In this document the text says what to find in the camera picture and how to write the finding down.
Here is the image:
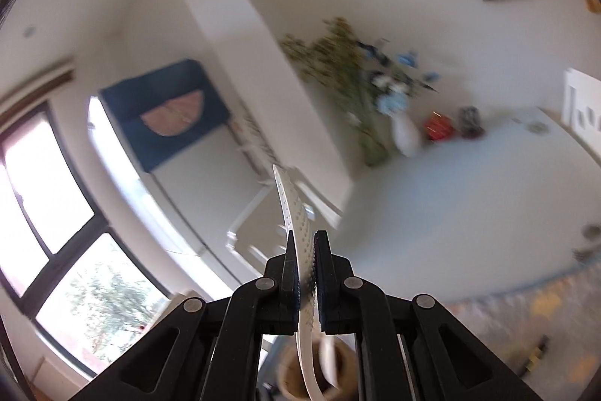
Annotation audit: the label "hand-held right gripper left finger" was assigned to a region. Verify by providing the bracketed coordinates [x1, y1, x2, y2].
[68, 232, 301, 401]

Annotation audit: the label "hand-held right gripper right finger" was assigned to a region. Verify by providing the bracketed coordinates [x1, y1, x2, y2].
[314, 230, 545, 401]

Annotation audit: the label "white dotted plastic spoon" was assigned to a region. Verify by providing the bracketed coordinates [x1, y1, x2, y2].
[272, 163, 326, 401]

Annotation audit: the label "wooden utensil holder cup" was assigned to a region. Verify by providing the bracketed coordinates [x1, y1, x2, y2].
[278, 334, 361, 401]

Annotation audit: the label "white chair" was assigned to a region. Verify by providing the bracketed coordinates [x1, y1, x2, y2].
[561, 67, 601, 148]
[225, 166, 343, 275]

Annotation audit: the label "white refrigerator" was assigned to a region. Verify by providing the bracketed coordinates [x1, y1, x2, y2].
[87, 95, 278, 289]

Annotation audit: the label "clear glass vase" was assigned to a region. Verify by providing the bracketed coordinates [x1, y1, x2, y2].
[357, 119, 390, 167]

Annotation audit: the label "white corner shelf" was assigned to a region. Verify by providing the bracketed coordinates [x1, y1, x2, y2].
[230, 95, 282, 176]

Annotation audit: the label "white ribbed vase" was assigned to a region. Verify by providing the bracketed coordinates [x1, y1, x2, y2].
[391, 112, 423, 157]

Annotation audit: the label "red lidded jar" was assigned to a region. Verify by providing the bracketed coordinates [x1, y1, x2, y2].
[424, 110, 454, 142]

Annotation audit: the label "blue white artificial flowers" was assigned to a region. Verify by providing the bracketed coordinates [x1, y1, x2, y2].
[357, 37, 442, 115]

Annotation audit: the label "dark napkin holder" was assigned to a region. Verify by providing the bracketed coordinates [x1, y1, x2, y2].
[458, 106, 484, 139]

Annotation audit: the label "blue refrigerator cover cloth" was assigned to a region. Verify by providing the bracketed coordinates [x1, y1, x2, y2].
[100, 59, 231, 174]

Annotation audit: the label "dried yellow flower bouquet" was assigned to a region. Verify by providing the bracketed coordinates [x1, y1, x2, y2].
[281, 18, 390, 167]

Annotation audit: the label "black framed window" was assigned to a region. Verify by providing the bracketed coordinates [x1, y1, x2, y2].
[0, 100, 170, 378]

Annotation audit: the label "wooden curtain rail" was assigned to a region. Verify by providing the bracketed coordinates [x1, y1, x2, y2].
[0, 58, 76, 110]

